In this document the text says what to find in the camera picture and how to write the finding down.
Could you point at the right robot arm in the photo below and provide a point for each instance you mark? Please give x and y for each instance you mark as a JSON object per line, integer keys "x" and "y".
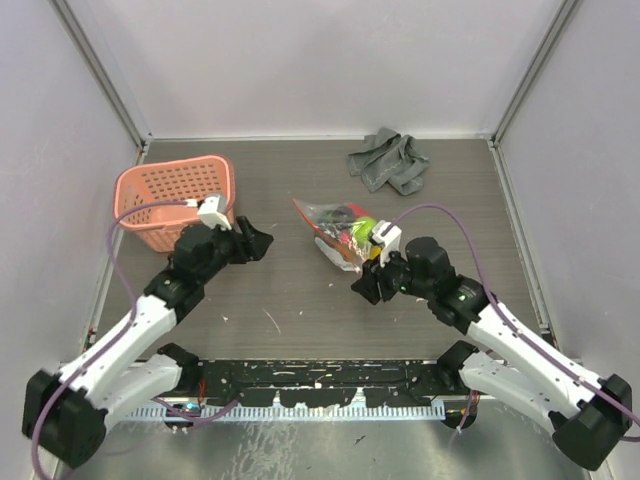
{"x": 586, "y": 414}

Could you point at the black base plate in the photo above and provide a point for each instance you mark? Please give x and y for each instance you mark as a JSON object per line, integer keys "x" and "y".
{"x": 320, "y": 384}

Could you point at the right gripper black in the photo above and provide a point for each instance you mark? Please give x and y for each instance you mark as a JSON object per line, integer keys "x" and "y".
{"x": 367, "y": 284}

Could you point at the pink plastic basket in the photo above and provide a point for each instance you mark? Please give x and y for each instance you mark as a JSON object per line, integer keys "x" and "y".
{"x": 153, "y": 185}

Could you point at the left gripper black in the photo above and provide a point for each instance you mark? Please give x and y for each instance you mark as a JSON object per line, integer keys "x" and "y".
{"x": 251, "y": 243}

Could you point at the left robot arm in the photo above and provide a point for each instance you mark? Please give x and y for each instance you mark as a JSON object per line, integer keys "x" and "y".
{"x": 69, "y": 413}

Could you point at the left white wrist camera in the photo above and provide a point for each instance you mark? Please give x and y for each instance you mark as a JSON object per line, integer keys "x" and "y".
{"x": 211, "y": 211}

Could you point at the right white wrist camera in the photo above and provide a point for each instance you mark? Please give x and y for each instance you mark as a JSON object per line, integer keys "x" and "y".
{"x": 386, "y": 236}

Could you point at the grey cable duct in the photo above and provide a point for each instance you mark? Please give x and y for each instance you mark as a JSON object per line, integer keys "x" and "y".
{"x": 356, "y": 411}

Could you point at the clear zip top bag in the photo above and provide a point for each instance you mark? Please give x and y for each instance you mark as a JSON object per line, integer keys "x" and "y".
{"x": 334, "y": 239}

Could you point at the green lime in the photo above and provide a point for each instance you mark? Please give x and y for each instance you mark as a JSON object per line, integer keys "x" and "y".
{"x": 361, "y": 229}

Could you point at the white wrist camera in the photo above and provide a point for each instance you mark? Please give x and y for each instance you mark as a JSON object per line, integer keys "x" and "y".
{"x": 211, "y": 211}
{"x": 386, "y": 236}

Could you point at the grey crumpled cloth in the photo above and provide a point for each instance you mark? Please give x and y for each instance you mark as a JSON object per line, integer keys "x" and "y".
{"x": 389, "y": 158}

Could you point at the red apple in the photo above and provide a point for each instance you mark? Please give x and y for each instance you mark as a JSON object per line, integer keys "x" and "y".
{"x": 356, "y": 211}

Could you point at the dark brown round fruit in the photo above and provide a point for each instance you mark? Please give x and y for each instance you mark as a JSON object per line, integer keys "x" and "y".
{"x": 342, "y": 213}

